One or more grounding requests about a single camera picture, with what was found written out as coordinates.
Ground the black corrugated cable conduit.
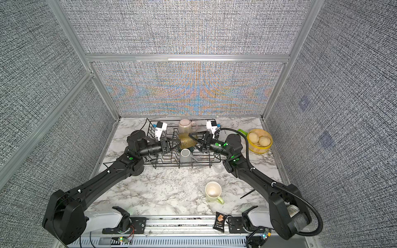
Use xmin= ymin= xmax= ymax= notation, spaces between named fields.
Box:
xmin=218 ymin=128 xmax=324 ymax=238

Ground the black stirring stick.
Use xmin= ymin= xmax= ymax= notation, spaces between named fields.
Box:
xmin=240 ymin=189 xmax=256 ymax=199

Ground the clear glass cup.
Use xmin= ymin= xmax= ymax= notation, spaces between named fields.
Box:
xmin=213 ymin=163 xmax=224 ymax=174

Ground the black wire dish rack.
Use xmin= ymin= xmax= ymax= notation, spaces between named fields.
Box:
xmin=144 ymin=119 xmax=221 ymax=168

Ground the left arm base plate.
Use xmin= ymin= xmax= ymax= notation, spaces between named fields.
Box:
xmin=102 ymin=217 xmax=147 ymax=235

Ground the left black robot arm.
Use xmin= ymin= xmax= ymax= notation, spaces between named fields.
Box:
xmin=42 ymin=130 xmax=181 ymax=245

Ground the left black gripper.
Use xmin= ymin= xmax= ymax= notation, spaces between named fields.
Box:
xmin=138 ymin=138 xmax=183 ymax=159

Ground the amber glass cup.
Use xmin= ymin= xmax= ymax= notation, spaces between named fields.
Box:
xmin=179 ymin=133 xmax=197 ymax=149

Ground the white grey ceramic mug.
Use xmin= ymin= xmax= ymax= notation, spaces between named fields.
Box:
xmin=179 ymin=148 xmax=197 ymax=166

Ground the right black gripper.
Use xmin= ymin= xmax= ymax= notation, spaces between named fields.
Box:
xmin=191 ymin=134 xmax=234 ymax=161

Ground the round bread bun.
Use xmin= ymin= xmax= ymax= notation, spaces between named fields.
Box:
xmin=258 ymin=136 xmax=271 ymax=147
xmin=248 ymin=132 xmax=260 ymax=144

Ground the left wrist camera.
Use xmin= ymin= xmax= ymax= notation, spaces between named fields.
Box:
xmin=155 ymin=122 xmax=167 ymax=141

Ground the yellow bowl with green handle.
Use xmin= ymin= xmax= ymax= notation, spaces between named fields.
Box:
xmin=238 ymin=129 xmax=273 ymax=154

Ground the light green ceramic mug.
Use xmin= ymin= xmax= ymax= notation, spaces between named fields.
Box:
xmin=205 ymin=181 xmax=224 ymax=205

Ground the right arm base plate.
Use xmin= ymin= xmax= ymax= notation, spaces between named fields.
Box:
xmin=227 ymin=217 xmax=248 ymax=234

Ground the black snack packet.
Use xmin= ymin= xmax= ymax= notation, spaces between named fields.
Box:
xmin=213 ymin=212 xmax=228 ymax=233

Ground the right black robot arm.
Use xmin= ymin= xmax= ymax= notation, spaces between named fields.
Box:
xmin=189 ymin=128 xmax=318 ymax=240

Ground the dark green ceramic mug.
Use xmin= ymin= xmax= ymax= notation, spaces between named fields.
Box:
xmin=177 ymin=146 xmax=198 ymax=153

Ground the pink ceramic mug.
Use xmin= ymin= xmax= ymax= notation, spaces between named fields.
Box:
xmin=178 ymin=119 xmax=197 ymax=134

